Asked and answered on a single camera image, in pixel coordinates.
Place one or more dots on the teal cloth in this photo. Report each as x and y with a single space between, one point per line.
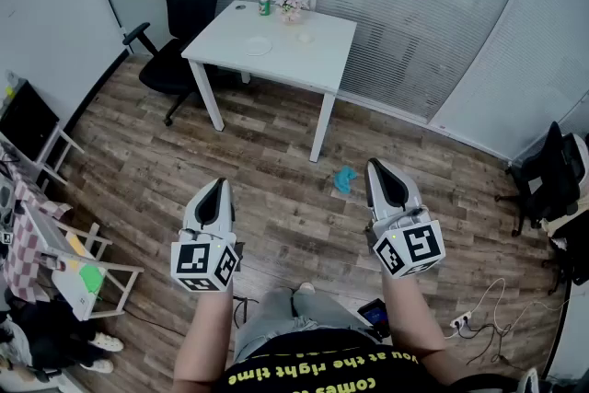
345 179

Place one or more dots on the person's right forearm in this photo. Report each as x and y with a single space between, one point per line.
409 327

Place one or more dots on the white square table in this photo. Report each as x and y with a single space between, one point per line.
285 60

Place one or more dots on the black printed t-shirt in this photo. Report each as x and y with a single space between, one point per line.
331 368

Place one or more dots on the white fridge stand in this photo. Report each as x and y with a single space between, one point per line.
64 142

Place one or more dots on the black office chair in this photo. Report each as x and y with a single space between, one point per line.
547 179
191 0

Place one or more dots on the white cylindrical object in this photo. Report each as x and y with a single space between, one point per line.
305 38

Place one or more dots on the pink checkered tablecloth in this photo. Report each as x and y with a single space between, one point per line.
25 253

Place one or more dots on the black device with blue screen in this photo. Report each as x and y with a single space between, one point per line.
373 315

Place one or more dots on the pink artificial flowers in vase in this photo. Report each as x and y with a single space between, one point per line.
291 2

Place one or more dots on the person's legs in grey jeans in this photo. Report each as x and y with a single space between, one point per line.
276 317

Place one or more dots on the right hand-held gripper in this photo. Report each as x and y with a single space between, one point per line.
421 246

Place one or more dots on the green drink can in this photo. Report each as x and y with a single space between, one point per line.
264 7

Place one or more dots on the person's shoe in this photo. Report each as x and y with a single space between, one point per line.
307 288
107 342
97 366

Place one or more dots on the white wooden chair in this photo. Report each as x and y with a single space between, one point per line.
69 290

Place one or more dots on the yellow flat item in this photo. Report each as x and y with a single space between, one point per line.
76 248

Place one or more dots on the black mini fridge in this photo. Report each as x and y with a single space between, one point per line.
27 122

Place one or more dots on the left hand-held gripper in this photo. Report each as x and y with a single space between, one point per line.
195 260

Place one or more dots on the person's left forearm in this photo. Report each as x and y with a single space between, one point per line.
204 336

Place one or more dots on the white round plate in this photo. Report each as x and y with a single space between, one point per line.
258 46

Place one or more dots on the white power strip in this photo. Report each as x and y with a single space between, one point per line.
460 320

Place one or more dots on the green flat item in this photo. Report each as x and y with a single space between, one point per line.
91 278

